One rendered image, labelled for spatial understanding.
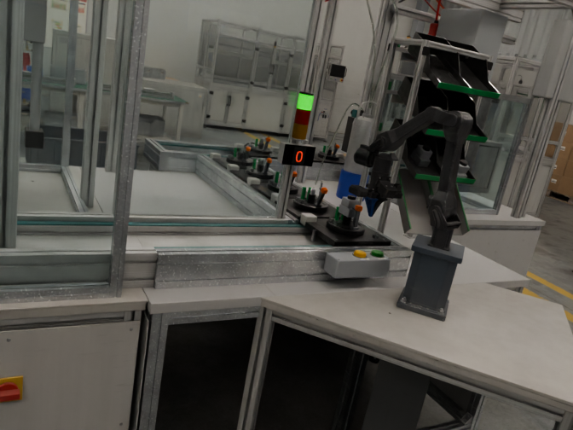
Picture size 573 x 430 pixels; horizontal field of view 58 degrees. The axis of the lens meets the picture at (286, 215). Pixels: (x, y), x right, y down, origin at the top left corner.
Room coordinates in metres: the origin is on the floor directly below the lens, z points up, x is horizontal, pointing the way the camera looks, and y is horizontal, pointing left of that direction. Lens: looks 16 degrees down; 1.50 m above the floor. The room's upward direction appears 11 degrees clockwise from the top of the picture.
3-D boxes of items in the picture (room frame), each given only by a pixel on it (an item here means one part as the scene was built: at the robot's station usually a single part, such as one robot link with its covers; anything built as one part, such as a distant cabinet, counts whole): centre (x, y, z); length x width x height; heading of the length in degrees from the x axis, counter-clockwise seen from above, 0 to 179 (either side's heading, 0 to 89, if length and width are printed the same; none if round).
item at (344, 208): (1.81, -0.21, 1.06); 0.08 x 0.04 x 0.07; 31
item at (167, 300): (2.18, 0.01, 0.84); 1.50 x 1.41 x 0.03; 121
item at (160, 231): (1.67, 0.05, 0.91); 0.84 x 0.28 x 0.10; 121
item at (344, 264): (1.57, -0.25, 0.93); 0.21 x 0.07 x 0.06; 121
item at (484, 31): (3.03, -0.83, 1.50); 0.38 x 0.21 x 0.88; 31
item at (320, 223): (1.80, -0.22, 0.96); 0.24 x 0.24 x 0.02; 31
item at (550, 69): (3.17, -1.40, 1.42); 0.30 x 0.09 x 1.13; 121
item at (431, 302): (1.50, -0.47, 0.96); 0.15 x 0.15 x 0.20; 72
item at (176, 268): (1.53, -0.06, 0.91); 0.89 x 0.06 x 0.11; 121
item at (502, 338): (1.55, -0.48, 0.84); 0.90 x 0.70 x 0.03; 72
